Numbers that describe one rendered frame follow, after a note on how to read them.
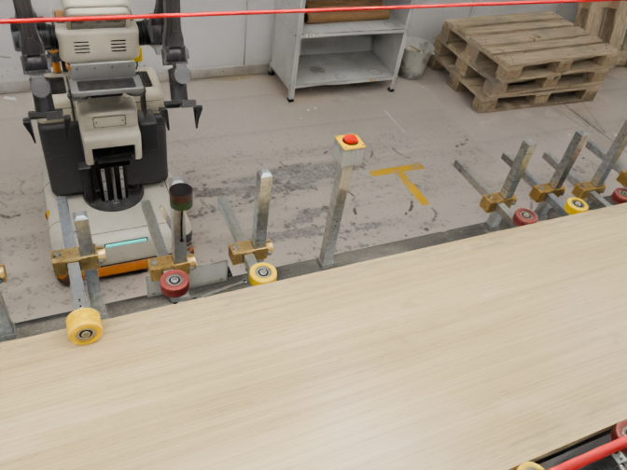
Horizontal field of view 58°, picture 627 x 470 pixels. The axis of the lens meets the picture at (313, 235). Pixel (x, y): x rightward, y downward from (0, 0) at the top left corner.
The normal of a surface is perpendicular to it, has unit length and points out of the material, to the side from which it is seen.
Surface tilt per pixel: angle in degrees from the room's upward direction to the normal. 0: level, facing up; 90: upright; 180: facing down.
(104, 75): 90
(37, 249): 0
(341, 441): 0
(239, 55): 90
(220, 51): 90
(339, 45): 90
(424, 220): 0
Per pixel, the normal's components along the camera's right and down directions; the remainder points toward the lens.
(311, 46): 0.40, 0.66
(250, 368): 0.13, -0.73
